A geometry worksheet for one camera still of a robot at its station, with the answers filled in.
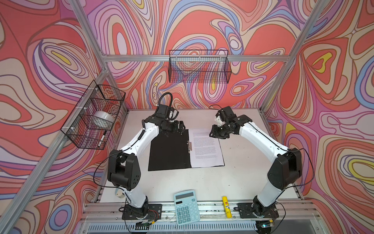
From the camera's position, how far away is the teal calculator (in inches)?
28.3

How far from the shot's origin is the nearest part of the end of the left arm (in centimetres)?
63

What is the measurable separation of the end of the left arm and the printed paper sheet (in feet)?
0.69

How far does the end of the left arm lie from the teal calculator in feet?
1.12

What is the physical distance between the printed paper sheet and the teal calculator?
0.17 meters

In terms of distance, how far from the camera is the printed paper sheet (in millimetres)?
→ 917
